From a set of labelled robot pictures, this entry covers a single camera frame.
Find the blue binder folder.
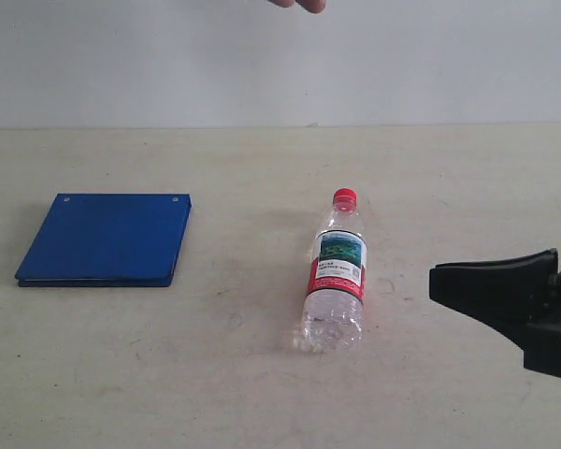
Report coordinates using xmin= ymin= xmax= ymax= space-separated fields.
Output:
xmin=15 ymin=193 xmax=192 ymax=287

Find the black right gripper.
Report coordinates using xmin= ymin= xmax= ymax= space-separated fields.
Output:
xmin=429 ymin=249 xmax=561 ymax=378

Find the clear plastic water bottle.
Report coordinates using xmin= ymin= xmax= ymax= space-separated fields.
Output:
xmin=293 ymin=188 xmax=368 ymax=353

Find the person's bare hand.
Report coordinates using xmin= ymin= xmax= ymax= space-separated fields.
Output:
xmin=269 ymin=0 xmax=327 ymax=14

